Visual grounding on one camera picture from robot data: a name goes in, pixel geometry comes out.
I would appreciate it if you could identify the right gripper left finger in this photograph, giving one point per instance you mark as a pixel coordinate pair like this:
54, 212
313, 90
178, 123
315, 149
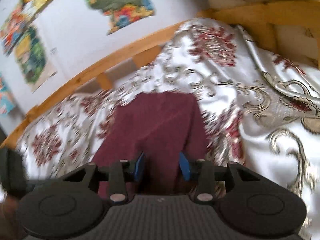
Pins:
122, 172

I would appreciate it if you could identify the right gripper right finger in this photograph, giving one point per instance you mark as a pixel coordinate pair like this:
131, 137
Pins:
202, 173

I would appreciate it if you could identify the maroon long sleeve top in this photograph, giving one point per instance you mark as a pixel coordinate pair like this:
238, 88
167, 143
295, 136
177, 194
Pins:
160, 125

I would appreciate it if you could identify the person's left hand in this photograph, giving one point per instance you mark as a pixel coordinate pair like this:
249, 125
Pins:
10, 228

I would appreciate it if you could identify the floral satin bedspread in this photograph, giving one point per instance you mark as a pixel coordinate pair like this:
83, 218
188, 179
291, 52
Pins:
261, 116

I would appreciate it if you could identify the blue cartoon wall poster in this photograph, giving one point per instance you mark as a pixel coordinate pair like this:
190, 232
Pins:
7, 101

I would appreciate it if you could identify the green cartoon wall poster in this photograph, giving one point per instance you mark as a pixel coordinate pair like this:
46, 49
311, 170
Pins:
31, 56

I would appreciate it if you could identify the wooden bed frame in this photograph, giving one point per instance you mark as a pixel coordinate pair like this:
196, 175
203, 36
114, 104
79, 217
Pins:
259, 16

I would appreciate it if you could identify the colourful floral wall poster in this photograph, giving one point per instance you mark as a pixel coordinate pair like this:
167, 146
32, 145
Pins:
122, 12

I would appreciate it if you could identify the yellow cartoon wall poster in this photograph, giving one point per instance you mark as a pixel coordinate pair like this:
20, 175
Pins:
16, 23

